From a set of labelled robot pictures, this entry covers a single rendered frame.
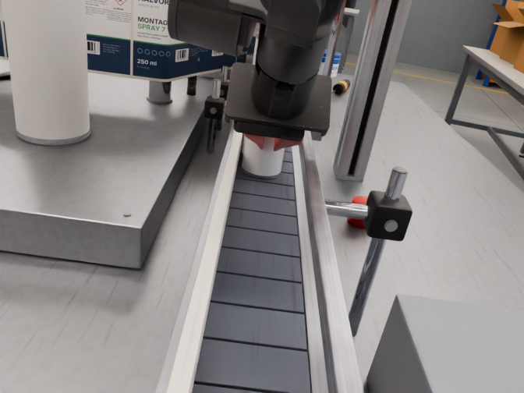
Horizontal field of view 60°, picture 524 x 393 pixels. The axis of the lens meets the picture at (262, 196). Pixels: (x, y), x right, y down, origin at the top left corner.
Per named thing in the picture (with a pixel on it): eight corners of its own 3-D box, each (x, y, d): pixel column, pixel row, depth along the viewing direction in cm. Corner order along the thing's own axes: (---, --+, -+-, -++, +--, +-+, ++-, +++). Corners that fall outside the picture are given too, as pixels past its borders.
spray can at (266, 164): (246, 160, 61) (268, -4, 52) (283, 168, 60) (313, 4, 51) (236, 175, 56) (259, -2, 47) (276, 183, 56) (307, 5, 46)
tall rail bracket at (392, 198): (287, 313, 42) (322, 150, 35) (362, 323, 43) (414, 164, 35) (288, 338, 39) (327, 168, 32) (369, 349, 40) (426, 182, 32)
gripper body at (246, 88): (231, 72, 47) (235, 19, 40) (327, 87, 47) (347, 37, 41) (223, 125, 44) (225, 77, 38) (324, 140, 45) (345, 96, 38)
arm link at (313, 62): (329, 42, 33) (344, -13, 35) (238, 15, 33) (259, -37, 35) (310, 98, 39) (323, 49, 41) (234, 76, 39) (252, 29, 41)
